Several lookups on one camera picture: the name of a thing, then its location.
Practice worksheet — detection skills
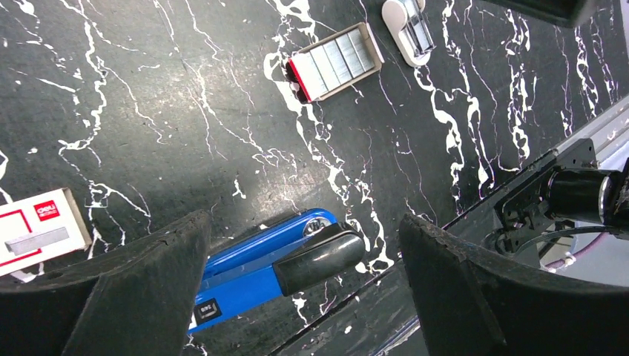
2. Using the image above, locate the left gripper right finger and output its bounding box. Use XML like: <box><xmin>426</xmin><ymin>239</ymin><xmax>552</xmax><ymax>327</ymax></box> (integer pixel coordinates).
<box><xmin>398</xmin><ymin>215</ymin><xmax>628</xmax><ymax>355</ymax></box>

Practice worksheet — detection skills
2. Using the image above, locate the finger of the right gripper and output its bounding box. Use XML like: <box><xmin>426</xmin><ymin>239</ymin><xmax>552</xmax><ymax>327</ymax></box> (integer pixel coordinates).
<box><xmin>486</xmin><ymin>0</ymin><xmax>597</xmax><ymax>28</ymax></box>

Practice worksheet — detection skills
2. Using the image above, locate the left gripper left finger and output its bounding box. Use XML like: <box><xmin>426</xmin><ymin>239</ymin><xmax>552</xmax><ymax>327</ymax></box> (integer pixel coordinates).
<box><xmin>1</xmin><ymin>210</ymin><xmax>210</xmax><ymax>355</ymax></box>

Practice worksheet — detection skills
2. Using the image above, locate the red white staple box sleeve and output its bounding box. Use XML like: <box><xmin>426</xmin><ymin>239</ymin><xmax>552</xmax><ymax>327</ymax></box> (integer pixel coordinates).
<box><xmin>1</xmin><ymin>188</ymin><xmax>91</xmax><ymax>276</ymax></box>

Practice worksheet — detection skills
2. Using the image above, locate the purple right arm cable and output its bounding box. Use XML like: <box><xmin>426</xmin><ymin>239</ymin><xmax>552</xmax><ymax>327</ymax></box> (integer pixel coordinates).
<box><xmin>542</xmin><ymin>231</ymin><xmax>610</xmax><ymax>272</ymax></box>

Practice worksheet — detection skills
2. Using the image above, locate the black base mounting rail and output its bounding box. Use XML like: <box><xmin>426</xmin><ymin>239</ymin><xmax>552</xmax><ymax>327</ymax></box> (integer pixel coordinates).
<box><xmin>275</xmin><ymin>139</ymin><xmax>628</xmax><ymax>355</ymax></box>

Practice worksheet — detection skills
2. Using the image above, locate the aluminium frame rail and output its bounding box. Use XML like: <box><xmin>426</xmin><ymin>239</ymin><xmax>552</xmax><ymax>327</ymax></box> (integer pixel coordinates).
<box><xmin>555</xmin><ymin>96</ymin><xmax>628</xmax><ymax>171</ymax></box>

